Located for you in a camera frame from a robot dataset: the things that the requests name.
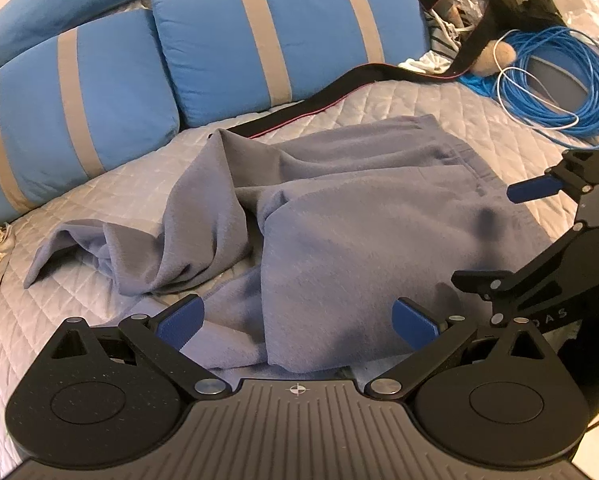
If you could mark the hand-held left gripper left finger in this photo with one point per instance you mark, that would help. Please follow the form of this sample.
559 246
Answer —
182 322

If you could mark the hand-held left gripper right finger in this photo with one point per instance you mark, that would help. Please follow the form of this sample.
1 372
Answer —
412 322

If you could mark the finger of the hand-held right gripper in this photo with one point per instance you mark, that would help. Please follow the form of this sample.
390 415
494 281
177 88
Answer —
532 190
479 281

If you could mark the grey-blue fleece cloth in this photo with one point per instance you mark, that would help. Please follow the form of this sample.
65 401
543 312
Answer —
329 260

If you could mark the person's right forearm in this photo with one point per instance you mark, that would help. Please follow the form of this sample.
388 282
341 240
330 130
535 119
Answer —
594 360

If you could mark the beige teddy bear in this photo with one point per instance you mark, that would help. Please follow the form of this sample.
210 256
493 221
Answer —
494 57

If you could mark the white cloth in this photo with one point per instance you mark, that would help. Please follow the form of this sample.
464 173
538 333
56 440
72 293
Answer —
424 63

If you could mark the striped cloth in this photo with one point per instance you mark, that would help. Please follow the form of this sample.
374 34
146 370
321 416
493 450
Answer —
442 35

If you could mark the blue pillow with grey stripes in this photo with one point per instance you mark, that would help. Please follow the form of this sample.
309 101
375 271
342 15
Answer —
304 25
104 100

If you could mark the plain blue pillow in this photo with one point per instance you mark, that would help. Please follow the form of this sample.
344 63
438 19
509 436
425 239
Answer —
69 0

